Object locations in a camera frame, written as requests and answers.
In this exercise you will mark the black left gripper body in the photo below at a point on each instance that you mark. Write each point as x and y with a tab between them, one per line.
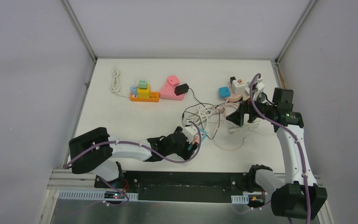
186	148

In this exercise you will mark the blue square plug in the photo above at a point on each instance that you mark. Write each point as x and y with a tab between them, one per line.
224	92

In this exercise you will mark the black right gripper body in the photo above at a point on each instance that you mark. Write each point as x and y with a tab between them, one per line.
247	107

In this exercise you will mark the teal power strip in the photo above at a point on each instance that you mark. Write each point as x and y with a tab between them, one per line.
203	136

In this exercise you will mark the pink triangular power strip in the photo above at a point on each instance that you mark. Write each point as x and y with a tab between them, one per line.
167	91

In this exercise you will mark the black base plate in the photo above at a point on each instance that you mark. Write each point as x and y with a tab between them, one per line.
201	187

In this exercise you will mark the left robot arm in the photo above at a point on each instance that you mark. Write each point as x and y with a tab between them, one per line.
94	151

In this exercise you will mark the orange power strip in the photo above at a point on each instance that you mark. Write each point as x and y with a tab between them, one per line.
153	97

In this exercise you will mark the white cube socket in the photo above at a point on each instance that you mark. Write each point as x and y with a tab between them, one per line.
238	86

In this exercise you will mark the green plug adapter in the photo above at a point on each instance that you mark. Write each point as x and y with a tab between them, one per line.
142	84

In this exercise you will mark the pink plug adapter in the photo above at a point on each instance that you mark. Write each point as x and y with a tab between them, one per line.
173	81

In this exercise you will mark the yellow plug adapter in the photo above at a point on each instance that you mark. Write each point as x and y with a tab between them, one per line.
144	93

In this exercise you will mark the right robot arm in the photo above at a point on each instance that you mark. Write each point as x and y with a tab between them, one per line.
299	195

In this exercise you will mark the black power adapter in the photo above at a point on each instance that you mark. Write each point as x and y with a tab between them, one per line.
181	89

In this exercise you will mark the light blue plug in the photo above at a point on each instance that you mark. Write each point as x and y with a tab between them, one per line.
134	90

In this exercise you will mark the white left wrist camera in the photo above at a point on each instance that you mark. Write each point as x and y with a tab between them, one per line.
191	132

